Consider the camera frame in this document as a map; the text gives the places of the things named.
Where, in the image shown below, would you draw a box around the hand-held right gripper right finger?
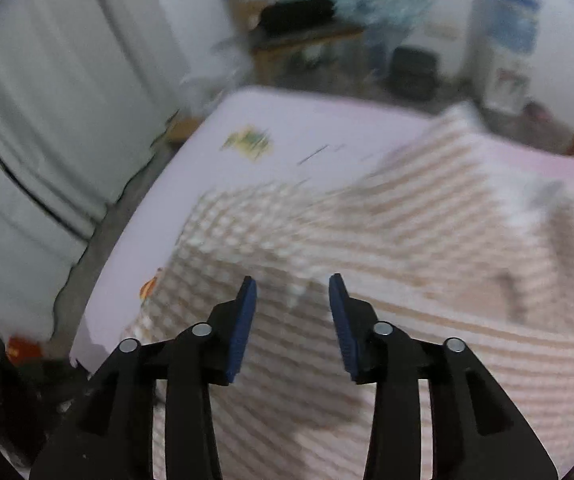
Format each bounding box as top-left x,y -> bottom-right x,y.
328,272 -> 560,480

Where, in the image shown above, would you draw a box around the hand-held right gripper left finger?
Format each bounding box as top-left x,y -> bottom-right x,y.
29,275 -> 258,480

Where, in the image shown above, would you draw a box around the beige white houndstooth coat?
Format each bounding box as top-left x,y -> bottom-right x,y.
122,105 -> 574,480

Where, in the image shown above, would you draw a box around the red box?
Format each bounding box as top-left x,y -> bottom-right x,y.
7,337 -> 42,362

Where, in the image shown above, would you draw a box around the low wooden stool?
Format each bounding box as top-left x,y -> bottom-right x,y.
152,110 -> 208,147

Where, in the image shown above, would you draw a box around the white plastic bags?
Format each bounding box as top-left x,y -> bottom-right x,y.
182,35 -> 252,101

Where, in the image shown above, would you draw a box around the black bin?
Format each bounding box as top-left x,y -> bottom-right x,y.
392,46 -> 438,101

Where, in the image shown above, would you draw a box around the white curtain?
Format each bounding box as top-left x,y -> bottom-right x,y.
0,0 -> 218,311

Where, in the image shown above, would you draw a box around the wooden chair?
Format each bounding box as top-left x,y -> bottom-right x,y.
222,0 -> 368,86

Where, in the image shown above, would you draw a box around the white water dispenser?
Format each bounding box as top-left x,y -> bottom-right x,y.
467,45 -> 532,111

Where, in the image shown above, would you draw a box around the black bag on chair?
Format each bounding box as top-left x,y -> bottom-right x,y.
259,0 -> 338,36

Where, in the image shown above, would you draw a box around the blue water bottle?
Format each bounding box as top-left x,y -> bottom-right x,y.
472,0 -> 542,56

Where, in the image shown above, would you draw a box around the wall socket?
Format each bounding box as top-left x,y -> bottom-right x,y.
424,22 -> 460,41

